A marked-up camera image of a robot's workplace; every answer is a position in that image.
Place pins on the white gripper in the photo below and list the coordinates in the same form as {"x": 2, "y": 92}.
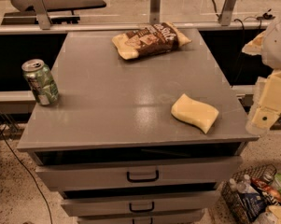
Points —
{"x": 278, "y": 46}

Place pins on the red snack bag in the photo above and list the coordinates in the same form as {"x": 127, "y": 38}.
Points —
{"x": 264, "y": 186}

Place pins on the bottom drawer black handle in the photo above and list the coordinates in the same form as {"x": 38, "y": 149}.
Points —
{"x": 145, "y": 220}

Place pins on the top drawer black handle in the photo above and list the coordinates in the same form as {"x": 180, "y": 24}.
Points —
{"x": 133, "y": 177}

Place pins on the clear plastic water bottle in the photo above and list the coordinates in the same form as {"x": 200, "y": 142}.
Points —
{"x": 244, "y": 186}

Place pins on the wire basket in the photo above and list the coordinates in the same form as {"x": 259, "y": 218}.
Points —
{"x": 231, "y": 195}

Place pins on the blue snack bag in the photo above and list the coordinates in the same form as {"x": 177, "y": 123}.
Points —
{"x": 253, "y": 204}

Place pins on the grey drawer cabinet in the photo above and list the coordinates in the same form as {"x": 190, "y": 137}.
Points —
{"x": 114, "y": 116}

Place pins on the green soda can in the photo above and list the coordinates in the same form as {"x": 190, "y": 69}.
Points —
{"x": 40, "y": 81}

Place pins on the drawer black handle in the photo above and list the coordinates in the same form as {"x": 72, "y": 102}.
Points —
{"x": 141, "y": 207}
{"x": 133, "y": 177}
{"x": 145, "y": 220}

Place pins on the yellow sponge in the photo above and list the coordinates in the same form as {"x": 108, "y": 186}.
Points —
{"x": 198, "y": 114}

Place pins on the middle drawer black handle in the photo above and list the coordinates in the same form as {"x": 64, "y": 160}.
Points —
{"x": 141, "y": 207}

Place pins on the left metal rail bracket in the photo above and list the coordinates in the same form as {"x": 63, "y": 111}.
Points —
{"x": 41, "y": 14}

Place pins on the metal rail bracket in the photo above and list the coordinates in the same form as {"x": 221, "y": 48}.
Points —
{"x": 41, "y": 14}
{"x": 225, "y": 16}
{"x": 154, "y": 11}

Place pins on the right metal rail bracket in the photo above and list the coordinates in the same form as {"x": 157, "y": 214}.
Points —
{"x": 225, "y": 16}

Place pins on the middle metal rail bracket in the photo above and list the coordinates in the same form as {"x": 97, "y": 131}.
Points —
{"x": 154, "y": 11}

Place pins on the brown chip bag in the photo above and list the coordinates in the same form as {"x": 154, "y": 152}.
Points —
{"x": 153, "y": 39}

